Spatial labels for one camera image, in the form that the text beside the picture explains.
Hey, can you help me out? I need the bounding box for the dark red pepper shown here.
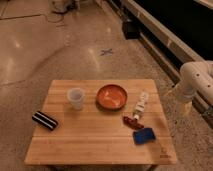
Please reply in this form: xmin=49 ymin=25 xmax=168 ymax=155
xmin=123 ymin=116 xmax=144 ymax=130

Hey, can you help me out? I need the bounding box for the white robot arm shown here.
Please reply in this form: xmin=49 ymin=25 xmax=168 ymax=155
xmin=174 ymin=61 xmax=213 ymax=105

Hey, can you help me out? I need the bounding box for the white ceramic cup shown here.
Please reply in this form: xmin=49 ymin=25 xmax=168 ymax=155
xmin=67 ymin=88 xmax=85 ymax=110

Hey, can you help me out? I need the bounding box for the orange bowl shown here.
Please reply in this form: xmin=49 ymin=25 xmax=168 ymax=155
xmin=96 ymin=84 xmax=128 ymax=110

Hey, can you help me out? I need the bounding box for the white tube bottle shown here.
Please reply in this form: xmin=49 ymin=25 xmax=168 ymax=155
xmin=133 ymin=92 xmax=149 ymax=120

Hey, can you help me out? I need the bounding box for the wooden table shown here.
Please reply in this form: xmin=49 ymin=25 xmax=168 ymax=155
xmin=25 ymin=79 xmax=177 ymax=165

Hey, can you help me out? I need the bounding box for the black box on floor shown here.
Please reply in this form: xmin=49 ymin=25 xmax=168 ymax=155
xmin=122 ymin=22 xmax=140 ymax=39

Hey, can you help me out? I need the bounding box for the blue sponge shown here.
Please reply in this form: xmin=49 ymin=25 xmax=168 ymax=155
xmin=133 ymin=128 xmax=156 ymax=145

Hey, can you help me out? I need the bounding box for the black white striped case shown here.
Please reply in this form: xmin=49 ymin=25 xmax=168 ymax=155
xmin=32 ymin=111 xmax=58 ymax=130

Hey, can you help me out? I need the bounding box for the white device on floor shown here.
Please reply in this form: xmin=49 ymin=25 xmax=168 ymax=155
xmin=49 ymin=0 xmax=76 ymax=14

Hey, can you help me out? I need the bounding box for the white ledge rail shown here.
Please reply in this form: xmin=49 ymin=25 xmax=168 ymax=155
xmin=121 ymin=0 xmax=213 ymax=63

